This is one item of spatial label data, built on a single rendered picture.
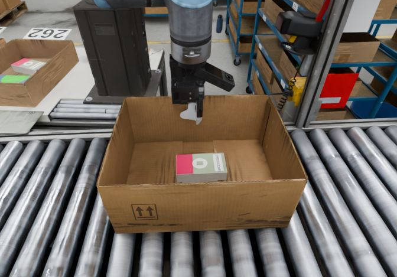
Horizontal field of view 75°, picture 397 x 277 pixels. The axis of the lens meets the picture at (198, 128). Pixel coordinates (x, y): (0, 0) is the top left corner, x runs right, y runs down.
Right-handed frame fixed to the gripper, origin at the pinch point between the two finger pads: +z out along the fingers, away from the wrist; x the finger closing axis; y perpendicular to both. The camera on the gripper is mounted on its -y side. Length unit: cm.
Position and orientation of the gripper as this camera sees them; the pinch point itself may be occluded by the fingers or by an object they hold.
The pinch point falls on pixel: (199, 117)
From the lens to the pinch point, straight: 74.1
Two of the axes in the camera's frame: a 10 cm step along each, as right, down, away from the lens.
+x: 0.6, 7.2, -6.9
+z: -0.1, 6.9, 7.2
